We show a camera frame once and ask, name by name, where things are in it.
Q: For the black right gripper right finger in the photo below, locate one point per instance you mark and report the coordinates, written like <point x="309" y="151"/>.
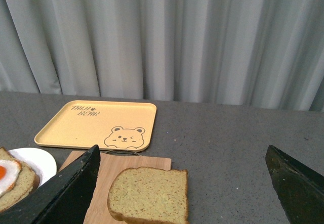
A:
<point x="299" y="188"/>

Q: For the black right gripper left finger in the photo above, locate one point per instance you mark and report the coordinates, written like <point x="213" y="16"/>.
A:
<point x="65" y="198"/>

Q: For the white plate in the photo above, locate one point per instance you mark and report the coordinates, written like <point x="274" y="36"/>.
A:
<point x="42" y="162"/>

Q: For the bread slice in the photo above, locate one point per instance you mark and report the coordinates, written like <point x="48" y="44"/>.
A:
<point x="149" y="195"/>
<point x="27" y="182"/>

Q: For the bamboo cutting board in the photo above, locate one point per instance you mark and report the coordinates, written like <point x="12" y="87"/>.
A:
<point x="110" y="167"/>

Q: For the fried egg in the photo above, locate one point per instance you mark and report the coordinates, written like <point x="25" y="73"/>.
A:
<point x="10" y="170"/>

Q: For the yellow bear tray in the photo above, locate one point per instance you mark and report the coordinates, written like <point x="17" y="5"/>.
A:
<point x="81" y="124"/>

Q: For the grey curtain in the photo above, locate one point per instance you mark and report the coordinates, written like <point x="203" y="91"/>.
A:
<point x="262" y="53"/>

